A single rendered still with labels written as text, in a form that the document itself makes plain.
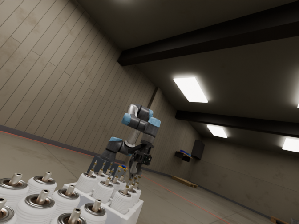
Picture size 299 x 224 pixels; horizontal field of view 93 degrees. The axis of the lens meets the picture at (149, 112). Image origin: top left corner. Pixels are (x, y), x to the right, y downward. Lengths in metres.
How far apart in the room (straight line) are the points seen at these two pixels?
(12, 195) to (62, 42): 3.06
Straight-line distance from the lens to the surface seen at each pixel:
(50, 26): 3.45
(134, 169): 0.85
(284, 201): 8.50
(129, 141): 1.44
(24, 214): 0.54
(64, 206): 0.63
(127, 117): 0.92
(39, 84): 3.21
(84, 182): 0.95
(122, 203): 0.87
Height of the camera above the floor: 0.48
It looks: 16 degrees up
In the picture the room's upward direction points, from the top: 22 degrees clockwise
